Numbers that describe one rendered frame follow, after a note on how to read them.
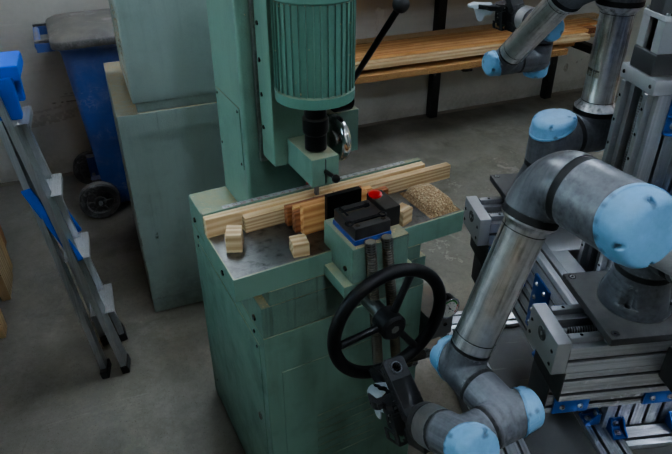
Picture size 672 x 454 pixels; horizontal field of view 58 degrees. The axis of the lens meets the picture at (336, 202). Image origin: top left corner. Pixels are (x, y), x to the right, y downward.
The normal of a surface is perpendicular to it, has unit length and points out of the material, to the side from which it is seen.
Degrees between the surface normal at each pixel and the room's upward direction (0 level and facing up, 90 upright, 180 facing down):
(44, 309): 0
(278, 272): 90
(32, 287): 1
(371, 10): 90
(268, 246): 0
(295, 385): 90
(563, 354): 90
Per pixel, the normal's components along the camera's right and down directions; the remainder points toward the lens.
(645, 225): 0.39, 0.41
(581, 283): 0.00, -0.86
